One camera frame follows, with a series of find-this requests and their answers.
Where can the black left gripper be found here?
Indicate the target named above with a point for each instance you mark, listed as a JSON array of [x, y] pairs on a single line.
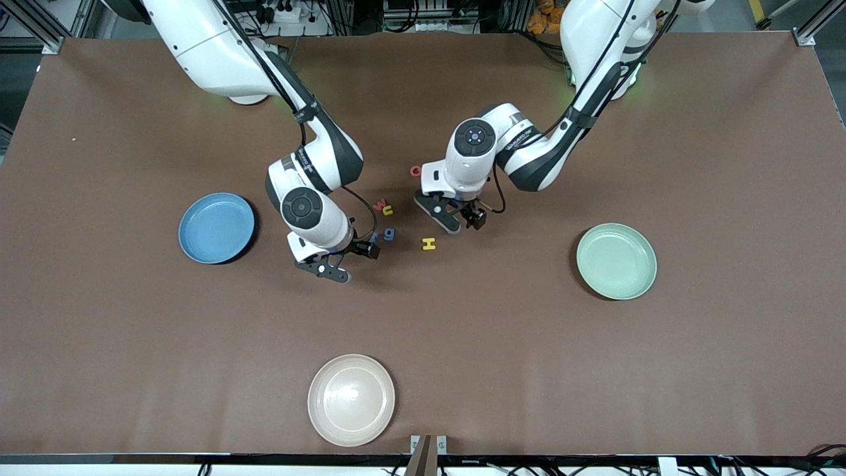
[[473, 213]]

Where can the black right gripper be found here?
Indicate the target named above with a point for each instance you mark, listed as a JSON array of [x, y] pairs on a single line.
[[360, 248]]

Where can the blue small letter g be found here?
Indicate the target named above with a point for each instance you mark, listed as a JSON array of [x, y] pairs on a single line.
[[388, 234]]

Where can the yellow capital letter H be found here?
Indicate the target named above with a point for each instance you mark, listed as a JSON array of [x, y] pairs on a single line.
[[429, 244]]

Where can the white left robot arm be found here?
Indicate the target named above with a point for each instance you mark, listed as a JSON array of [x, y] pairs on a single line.
[[595, 39]]

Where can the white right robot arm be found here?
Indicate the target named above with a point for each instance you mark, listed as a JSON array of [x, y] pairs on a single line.
[[211, 46]]

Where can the pale green plate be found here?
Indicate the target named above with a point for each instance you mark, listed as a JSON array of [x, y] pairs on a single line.
[[616, 261]]

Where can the beige plate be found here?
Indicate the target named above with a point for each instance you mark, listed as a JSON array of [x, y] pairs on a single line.
[[351, 400]]

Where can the blue plate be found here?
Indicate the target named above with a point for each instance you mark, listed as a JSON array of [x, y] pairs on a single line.
[[217, 228]]

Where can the bag of orange items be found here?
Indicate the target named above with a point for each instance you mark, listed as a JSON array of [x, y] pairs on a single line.
[[543, 20]]

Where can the black equipment rack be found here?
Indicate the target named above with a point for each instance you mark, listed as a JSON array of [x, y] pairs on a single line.
[[429, 13]]

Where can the white power strip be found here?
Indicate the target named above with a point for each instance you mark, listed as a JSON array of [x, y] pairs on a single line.
[[297, 16]]

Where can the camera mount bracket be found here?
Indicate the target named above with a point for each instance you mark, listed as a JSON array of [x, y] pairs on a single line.
[[426, 456]]

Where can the yellow black striped post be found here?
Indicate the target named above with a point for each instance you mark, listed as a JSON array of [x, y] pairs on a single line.
[[760, 13]]

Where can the aluminium frame post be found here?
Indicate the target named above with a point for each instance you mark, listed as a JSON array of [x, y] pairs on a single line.
[[84, 16]]

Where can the aluminium corner bracket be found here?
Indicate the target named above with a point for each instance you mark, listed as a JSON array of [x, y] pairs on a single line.
[[805, 38]]

